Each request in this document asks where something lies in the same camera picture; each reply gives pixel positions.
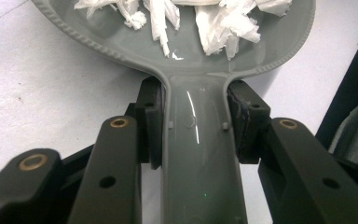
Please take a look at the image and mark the grey dustpan with orange edge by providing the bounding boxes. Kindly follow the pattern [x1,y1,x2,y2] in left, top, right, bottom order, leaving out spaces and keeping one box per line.
[31,0,317,224]

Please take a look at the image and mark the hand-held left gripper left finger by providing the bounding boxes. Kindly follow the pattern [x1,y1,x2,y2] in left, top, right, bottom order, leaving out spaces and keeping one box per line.
[125,76,165,171]

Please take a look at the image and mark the pile of white paper scraps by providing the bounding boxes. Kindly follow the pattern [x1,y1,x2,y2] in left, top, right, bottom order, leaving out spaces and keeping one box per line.
[74,0,293,62]

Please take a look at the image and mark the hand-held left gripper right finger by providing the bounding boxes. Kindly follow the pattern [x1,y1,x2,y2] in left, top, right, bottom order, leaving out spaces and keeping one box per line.
[227,79,272,165]

